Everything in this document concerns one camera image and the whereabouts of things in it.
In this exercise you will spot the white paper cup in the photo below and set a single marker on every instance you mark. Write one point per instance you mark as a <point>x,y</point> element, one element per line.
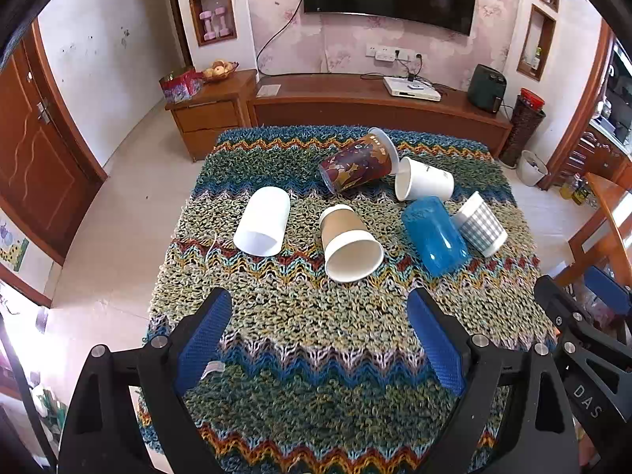
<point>427,180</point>

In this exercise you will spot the pink dumbbell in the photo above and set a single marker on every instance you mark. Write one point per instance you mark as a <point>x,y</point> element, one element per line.
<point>223,20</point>
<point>207,24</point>

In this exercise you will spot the white bucket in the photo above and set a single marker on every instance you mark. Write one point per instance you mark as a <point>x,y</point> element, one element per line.
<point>532,168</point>

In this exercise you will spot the dark green appliance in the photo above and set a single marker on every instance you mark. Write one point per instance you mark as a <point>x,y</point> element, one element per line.
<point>486,90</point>

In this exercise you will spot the white wall sockets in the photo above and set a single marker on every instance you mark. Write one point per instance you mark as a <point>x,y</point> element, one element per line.
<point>390,53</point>

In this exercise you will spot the wall poster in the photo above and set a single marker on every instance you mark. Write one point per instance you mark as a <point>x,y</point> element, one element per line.
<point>12,247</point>

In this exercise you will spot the white plastic cup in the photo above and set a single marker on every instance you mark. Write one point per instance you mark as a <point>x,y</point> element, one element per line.
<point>264,219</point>

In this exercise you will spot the yellow bottle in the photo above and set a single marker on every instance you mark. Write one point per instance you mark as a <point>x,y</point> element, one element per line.
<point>569,188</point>

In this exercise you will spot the blue translucent cup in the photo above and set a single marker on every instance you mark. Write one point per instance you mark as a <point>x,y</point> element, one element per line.
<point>434,234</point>

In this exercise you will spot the brown paper cup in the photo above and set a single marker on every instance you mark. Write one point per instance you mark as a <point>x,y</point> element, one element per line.
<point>345,237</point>

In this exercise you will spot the bowl of fruit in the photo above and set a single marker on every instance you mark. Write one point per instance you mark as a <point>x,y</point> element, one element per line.
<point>219,70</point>

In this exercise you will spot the wooden door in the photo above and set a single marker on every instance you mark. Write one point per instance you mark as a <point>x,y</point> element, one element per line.
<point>34,158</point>

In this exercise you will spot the paper sheet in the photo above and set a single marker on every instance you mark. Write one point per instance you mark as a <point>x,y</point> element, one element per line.
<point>268,90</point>

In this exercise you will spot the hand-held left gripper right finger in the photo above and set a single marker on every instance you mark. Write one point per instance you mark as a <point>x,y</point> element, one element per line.
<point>437,345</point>

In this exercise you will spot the red gift box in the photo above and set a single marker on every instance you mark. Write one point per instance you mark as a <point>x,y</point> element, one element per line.
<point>180,86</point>

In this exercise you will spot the zigzag knitted blanket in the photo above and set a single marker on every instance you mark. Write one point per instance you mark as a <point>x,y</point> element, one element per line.
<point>306,335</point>

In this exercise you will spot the wooden drawer cabinet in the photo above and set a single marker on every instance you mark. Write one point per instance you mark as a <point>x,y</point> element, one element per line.
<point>210,118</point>

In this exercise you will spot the wooden chair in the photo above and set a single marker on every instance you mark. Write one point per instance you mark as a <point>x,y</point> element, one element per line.
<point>605,227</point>

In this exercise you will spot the red lidded container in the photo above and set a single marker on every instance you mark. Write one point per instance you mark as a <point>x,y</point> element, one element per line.
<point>532,97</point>

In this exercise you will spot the long wooden tv cabinet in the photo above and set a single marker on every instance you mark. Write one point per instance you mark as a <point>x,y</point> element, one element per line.
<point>375,108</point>

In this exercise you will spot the grey checked cup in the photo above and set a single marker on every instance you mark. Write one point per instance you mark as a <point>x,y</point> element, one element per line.
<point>481,224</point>

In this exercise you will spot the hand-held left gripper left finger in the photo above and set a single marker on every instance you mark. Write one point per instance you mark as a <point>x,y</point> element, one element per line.
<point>200,345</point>

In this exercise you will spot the dark wicker bin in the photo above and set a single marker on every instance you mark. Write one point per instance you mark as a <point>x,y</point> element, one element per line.
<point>521,133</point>

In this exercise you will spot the dark red printed cup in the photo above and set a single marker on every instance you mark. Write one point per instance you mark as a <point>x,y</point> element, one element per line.
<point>358,165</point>

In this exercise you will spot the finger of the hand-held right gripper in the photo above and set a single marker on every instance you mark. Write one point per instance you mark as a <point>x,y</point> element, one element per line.
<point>610,291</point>
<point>587,355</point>

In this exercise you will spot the white set-top box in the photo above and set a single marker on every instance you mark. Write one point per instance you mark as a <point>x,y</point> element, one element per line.
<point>412,88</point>

